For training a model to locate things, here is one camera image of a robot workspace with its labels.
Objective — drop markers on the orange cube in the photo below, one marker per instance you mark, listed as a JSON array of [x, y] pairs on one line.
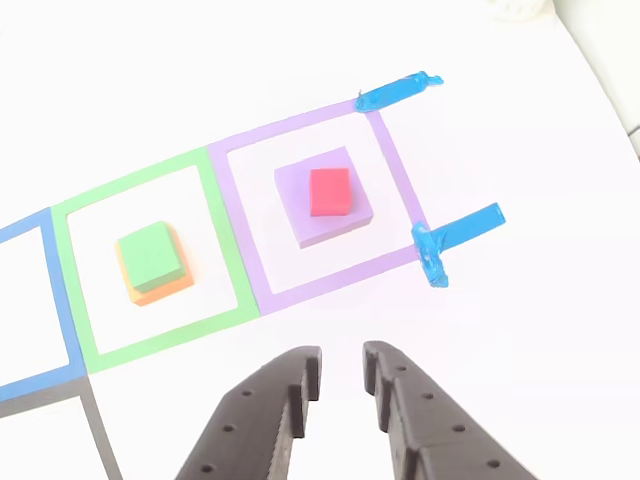
[[165, 295]]

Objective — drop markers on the green cube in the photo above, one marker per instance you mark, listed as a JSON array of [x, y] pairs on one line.
[[150, 255]]

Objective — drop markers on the purple cube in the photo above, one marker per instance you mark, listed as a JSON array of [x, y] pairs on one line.
[[325, 230]]

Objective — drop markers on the green square frame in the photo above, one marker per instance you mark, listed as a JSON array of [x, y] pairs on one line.
[[235, 240]]

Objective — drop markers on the white slotted printed cylinder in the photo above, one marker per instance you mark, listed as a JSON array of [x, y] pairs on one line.
[[515, 7]]

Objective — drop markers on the blue tape strip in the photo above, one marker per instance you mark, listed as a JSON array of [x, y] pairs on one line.
[[430, 250], [395, 92]]

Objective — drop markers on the purple square frame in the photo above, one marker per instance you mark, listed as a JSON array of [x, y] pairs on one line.
[[400, 170]]

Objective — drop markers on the black square frame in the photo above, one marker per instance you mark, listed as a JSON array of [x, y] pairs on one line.
[[100, 435]]

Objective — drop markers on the blue square frame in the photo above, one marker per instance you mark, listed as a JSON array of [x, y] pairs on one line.
[[62, 300]]

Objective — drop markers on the small red cube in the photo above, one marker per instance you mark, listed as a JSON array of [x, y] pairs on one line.
[[330, 192]]

